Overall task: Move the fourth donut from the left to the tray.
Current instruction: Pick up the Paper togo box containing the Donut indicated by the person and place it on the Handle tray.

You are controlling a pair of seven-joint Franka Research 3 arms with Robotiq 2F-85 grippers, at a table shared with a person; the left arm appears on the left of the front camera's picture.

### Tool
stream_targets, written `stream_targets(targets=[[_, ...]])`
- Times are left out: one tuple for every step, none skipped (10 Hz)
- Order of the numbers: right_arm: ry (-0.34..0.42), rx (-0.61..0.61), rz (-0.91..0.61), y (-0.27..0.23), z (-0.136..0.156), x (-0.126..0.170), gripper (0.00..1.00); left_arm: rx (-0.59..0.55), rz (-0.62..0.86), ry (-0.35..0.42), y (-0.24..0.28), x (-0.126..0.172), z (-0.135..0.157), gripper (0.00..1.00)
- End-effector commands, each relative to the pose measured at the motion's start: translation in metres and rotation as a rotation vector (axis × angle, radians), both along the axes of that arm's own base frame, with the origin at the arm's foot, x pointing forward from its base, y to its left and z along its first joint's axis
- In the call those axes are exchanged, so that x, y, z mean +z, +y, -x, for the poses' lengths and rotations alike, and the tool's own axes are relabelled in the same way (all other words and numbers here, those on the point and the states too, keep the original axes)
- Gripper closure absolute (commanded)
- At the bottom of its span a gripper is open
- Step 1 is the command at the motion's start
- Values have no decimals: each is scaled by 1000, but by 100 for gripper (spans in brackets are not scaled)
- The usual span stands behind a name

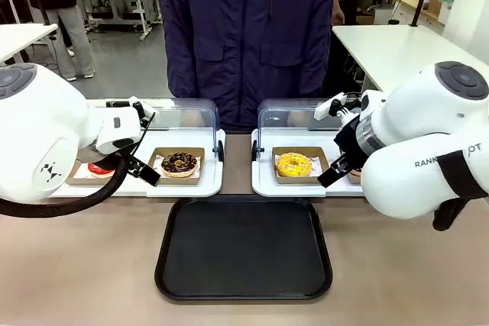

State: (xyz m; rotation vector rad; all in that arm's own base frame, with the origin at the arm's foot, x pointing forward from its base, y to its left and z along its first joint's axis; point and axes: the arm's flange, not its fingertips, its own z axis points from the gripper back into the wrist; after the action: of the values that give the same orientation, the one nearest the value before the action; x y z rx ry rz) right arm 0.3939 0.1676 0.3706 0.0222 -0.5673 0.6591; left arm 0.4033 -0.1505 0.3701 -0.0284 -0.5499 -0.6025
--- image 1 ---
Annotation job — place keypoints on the clear display case lid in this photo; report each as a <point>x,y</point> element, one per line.
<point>183,112</point>
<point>290,114</point>

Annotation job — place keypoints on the chocolate donut with nut bits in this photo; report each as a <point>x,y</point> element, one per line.
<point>170,167</point>

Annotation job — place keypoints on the person in grey trousers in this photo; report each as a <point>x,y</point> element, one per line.
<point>72,43</point>

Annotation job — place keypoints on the chocolate donut with rainbow sprinkles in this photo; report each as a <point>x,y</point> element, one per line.
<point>355,172</point>

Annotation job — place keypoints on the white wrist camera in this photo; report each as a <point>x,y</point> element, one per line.
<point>324,109</point>
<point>149,117</point>

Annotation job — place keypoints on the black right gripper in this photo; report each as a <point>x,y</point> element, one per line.
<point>348,141</point>

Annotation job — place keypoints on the white printed paper liner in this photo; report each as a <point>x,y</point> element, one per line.
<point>157,168</point>
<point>318,165</point>
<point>83,170</point>

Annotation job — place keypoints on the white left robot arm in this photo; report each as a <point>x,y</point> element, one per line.
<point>38,120</point>

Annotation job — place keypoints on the large white side table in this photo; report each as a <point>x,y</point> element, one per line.
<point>389,47</point>

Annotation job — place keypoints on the black plastic serving tray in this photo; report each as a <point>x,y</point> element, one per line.
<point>244,249</point>

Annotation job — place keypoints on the white display case base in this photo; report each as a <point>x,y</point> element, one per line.
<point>263,181</point>
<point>211,173</point>

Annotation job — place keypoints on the yellow glazed sprinkle donut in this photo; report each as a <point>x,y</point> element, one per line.
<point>284,167</point>

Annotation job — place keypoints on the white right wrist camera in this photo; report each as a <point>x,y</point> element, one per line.
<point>324,109</point>

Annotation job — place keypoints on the red glazed donut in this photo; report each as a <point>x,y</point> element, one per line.
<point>100,170</point>

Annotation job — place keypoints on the brown cardboard donut box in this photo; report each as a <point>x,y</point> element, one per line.
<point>353,180</point>
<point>298,180</point>
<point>179,181</point>
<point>82,181</point>

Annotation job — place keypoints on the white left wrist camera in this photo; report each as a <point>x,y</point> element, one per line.
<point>149,117</point>

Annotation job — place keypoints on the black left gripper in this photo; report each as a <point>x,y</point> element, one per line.
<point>130,156</point>

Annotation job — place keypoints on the person in navy jacket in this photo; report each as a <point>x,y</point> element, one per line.
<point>244,36</point>

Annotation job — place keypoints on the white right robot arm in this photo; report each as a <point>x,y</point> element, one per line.
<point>401,188</point>

